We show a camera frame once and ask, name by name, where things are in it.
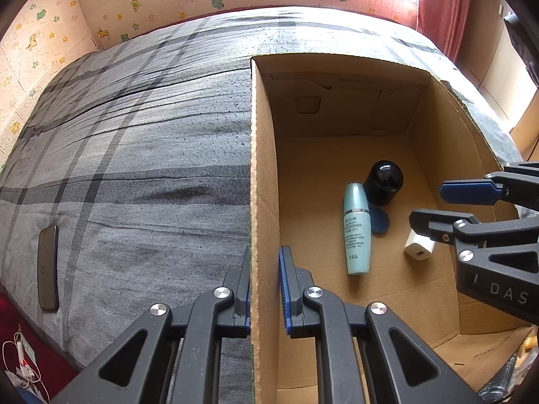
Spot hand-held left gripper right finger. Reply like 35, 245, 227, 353
278, 245, 485, 404

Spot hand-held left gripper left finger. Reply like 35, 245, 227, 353
50, 245, 253, 404

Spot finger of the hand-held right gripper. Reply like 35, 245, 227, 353
409, 209, 539, 276
439, 162, 539, 211

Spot white plug adapter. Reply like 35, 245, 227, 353
403, 229, 434, 262

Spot blue oval tag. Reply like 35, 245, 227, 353
368, 205, 390, 236

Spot dark blue round jar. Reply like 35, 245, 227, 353
363, 160, 404, 207

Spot brown cardboard box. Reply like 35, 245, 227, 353
250, 53, 533, 404

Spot green lotion bottle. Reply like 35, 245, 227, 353
343, 182, 372, 275

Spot beige wardrobe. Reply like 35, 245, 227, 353
455, 0, 539, 156

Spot black hanging cloth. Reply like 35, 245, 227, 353
503, 10, 539, 89

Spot grey plaid bed sheet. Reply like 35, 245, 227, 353
0, 6, 525, 404

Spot red curtain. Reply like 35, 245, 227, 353
417, 0, 476, 66

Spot black smartphone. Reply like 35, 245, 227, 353
38, 225, 60, 311

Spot white charger cables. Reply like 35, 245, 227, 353
2, 332, 49, 400

